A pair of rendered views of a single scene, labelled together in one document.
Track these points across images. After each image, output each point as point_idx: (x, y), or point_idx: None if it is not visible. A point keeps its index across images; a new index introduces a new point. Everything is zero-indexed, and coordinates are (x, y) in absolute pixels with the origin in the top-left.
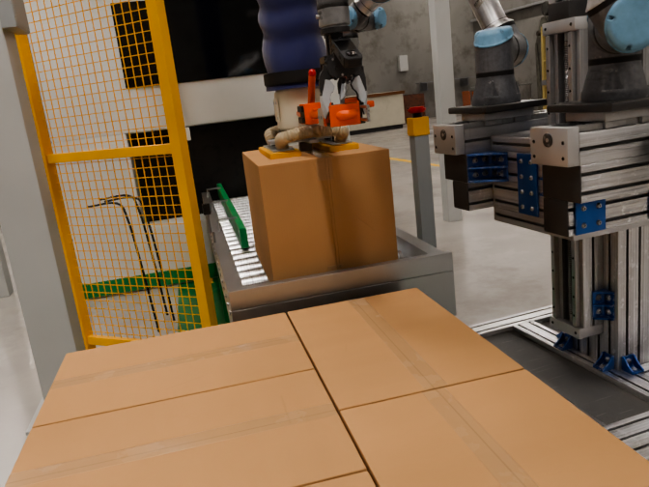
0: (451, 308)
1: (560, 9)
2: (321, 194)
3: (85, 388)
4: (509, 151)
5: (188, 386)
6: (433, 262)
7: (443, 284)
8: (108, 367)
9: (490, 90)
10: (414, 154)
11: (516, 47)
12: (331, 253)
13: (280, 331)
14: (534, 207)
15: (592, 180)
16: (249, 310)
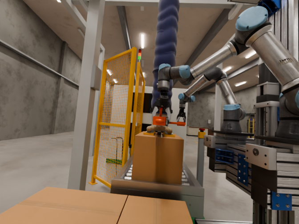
0: (201, 214)
1: (262, 98)
2: (155, 150)
3: (25, 210)
4: (234, 151)
5: None
6: (195, 190)
7: (199, 202)
8: (46, 200)
9: (228, 126)
10: (199, 144)
11: (240, 112)
12: (155, 174)
13: (116, 206)
14: (245, 181)
15: (284, 181)
16: (117, 189)
